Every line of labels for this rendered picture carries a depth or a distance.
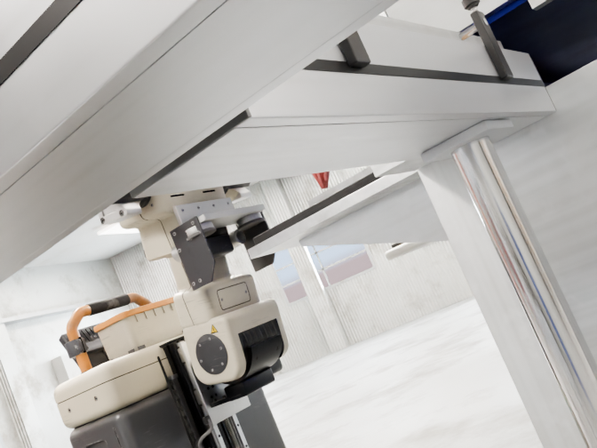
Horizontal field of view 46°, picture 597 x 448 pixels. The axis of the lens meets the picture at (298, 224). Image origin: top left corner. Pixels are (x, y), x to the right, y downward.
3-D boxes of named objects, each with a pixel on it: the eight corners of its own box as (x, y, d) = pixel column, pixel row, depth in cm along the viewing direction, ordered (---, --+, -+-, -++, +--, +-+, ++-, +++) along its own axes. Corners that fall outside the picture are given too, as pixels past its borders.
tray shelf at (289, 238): (578, 132, 166) (575, 125, 166) (463, 148, 110) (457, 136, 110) (411, 214, 194) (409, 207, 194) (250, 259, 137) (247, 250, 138)
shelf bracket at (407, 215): (481, 233, 122) (449, 164, 124) (473, 236, 119) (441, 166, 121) (332, 298, 142) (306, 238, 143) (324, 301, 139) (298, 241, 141)
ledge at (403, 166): (492, 130, 105) (486, 117, 105) (457, 132, 94) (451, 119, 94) (415, 171, 113) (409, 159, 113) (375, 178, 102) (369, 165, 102)
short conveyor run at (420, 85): (471, 155, 108) (428, 63, 110) (567, 105, 99) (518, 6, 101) (119, 208, 52) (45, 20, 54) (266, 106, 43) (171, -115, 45)
